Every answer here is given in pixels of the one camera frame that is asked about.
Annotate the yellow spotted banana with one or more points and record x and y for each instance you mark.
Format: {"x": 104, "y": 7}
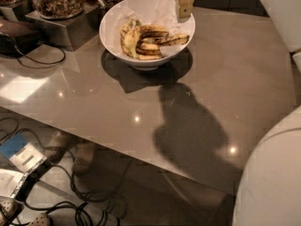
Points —
{"x": 131, "y": 40}

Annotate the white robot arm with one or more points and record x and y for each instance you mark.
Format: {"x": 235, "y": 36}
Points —
{"x": 269, "y": 193}

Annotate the white ceramic bowl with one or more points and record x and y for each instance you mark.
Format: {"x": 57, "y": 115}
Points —
{"x": 168, "y": 51}

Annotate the brown banana peels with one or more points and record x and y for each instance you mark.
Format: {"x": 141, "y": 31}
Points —
{"x": 153, "y": 37}

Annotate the white paper liner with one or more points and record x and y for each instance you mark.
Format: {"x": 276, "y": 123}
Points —
{"x": 160, "y": 12}

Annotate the steel riser block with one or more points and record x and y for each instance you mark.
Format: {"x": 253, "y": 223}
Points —
{"x": 16, "y": 11}
{"x": 69, "y": 34}

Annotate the steel riser block left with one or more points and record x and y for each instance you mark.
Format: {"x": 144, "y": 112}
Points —
{"x": 16, "y": 11}

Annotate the grey shoe right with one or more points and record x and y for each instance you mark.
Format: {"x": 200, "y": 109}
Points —
{"x": 84, "y": 158}

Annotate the grey shoe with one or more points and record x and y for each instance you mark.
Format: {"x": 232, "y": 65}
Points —
{"x": 59, "y": 143}
{"x": 84, "y": 158}

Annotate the grey shoe left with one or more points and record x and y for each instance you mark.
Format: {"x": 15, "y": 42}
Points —
{"x": 59, "y": 143}

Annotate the blue and white box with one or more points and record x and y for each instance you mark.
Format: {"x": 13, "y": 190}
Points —
{"x": 22, "y": 154}

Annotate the white flat box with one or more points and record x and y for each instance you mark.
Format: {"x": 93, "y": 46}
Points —
{"x": 11, "y": 182}

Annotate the beige clog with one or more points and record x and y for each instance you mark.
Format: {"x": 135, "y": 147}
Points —
{"x": 8, "y": 211}
{"x": 41, "y": 219}

